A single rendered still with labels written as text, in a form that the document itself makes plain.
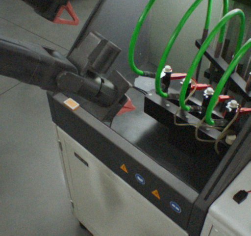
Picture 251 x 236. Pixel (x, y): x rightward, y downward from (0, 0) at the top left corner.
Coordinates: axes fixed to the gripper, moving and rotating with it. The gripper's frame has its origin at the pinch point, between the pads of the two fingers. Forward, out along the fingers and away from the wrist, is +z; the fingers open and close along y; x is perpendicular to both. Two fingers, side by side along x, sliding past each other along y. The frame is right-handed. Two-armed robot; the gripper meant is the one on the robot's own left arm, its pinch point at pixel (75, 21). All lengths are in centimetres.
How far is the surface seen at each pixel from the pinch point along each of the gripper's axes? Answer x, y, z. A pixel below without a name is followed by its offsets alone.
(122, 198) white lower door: 45, -3, 49
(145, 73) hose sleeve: 2.1, -7.5, 24.0
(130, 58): 0.9, -10.2, 13.7
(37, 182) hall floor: 89, 83, 74
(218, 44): -18.1, -9.8, 43.1
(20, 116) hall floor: 69, 143, 73
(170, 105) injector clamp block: 6.5, -6.0, 42.5
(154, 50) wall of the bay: -11, 33, 58
